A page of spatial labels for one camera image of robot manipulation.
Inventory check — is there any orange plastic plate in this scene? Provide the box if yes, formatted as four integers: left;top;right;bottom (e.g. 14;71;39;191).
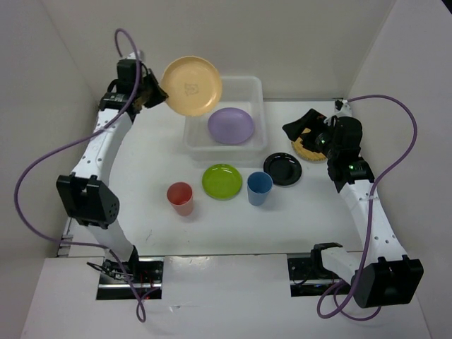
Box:
160;56;222;117

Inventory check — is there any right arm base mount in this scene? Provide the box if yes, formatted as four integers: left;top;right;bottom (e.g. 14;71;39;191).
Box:
287;254;340;297

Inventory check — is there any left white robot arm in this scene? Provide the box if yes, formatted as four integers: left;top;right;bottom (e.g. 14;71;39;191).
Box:
56;54;167;283

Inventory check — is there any purple plastic plate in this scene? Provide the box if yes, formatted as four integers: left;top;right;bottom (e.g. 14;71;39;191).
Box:
208;107;255;145

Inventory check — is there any green plastic plate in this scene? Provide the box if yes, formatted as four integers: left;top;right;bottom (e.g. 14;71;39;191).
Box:
201;164;243;201

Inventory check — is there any blue plastic cup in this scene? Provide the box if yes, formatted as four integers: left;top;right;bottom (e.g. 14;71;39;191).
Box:
246;172;273;206

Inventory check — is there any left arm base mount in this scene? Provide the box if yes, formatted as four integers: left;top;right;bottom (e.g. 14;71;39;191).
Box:
87;257;164;300

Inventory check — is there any red plastic cup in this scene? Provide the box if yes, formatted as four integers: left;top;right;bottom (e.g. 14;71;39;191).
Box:
167;182;194;217

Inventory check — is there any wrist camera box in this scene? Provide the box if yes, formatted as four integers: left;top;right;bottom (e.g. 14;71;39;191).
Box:
124;49;145;64
335;99;352;115

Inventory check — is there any black plastic plate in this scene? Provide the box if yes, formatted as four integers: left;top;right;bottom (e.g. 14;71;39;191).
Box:
263;153;302;186

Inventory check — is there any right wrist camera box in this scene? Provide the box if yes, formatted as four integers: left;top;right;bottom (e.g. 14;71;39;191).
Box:
335;99;352;115

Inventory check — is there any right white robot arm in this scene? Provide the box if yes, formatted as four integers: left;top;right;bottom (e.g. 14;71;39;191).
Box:
282;109;424;308

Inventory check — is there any round woven bamboo coaster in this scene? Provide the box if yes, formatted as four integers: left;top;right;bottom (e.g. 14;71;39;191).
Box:
291;138;327;162

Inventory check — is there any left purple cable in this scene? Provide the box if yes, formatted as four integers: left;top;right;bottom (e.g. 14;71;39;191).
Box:
13;28;163;323

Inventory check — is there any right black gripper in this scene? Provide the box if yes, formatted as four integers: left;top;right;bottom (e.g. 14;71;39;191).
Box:
282;108;339;159

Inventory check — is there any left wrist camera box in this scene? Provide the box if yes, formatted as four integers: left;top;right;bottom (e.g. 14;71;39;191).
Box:
124;49;145;64

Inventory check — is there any clear plastic bin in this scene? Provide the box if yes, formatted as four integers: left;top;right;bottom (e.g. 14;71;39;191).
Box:
183;76;268;167

